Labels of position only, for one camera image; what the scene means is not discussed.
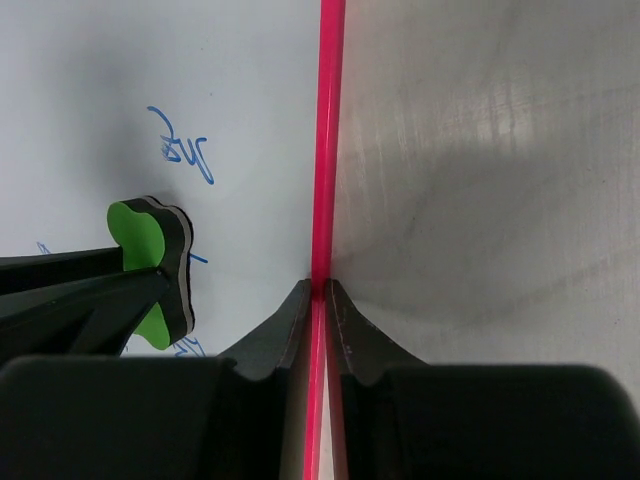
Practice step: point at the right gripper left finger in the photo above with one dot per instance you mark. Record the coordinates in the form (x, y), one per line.
(236, 415)

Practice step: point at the pink framed whiteboard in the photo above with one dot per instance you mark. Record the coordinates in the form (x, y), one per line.
(210, 105)

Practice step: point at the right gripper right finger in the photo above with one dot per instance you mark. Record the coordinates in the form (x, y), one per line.
(394, 416)

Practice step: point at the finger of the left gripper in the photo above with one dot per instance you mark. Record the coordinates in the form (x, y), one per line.
(95, 316)
(31, 272)

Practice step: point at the green whiteboard eraser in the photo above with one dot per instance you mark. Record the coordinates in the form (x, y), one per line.
(155, 235)

